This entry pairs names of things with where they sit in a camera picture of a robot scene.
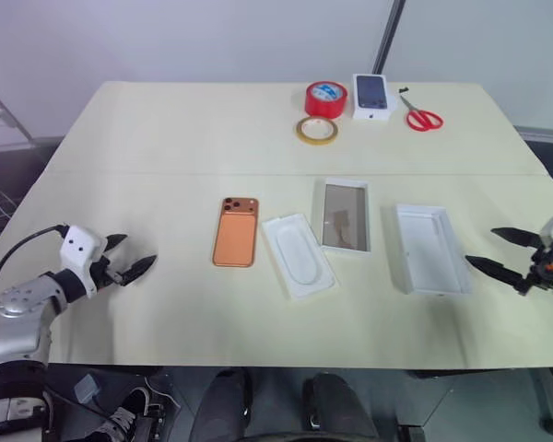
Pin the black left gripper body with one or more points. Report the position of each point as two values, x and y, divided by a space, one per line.
102 272

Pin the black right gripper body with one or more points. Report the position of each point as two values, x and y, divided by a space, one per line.
544 262

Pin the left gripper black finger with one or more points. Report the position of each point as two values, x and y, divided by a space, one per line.
116 240
138 268

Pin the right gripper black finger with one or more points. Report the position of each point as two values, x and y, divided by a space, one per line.
516 236
497 269

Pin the orange smartphone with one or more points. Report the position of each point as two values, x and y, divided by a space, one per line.
235 235

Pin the white box lid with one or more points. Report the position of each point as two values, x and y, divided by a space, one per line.
345 216

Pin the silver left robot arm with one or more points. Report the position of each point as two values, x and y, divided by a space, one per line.
18 299

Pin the white box base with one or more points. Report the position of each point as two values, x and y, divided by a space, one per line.
433 258

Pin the white phone box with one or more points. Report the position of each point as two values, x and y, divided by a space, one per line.
372 94

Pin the small grey block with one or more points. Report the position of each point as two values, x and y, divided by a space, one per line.
86 389

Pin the black white sneaker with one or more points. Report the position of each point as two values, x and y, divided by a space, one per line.
122 416

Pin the dark rounded shape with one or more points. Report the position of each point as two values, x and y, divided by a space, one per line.
338 405
221 405

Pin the white moulded tray insert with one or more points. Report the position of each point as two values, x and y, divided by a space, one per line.
299 258

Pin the yellow tape roll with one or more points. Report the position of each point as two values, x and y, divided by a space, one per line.
304 136

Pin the red tape roll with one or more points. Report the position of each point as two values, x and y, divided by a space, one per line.
325 103

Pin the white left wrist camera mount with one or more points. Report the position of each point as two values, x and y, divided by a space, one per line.
78 246

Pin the grey metal post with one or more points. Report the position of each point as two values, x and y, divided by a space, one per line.
387 37

